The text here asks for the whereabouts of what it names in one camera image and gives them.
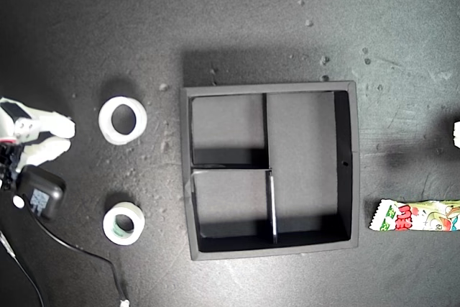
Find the white tape roll green core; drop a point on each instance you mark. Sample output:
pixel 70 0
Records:
pixel 109 229

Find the black tray with wells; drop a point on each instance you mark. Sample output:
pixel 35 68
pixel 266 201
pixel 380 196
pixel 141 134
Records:
pixel 302 134

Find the plain white tape roll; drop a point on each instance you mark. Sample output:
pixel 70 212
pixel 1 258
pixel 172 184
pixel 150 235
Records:
pixel 106 120

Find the green red snack bar wrapper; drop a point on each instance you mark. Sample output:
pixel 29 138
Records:
pixel 406 218

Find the black camera box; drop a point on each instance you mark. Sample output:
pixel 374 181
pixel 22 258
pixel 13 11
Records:
pixel 43 192

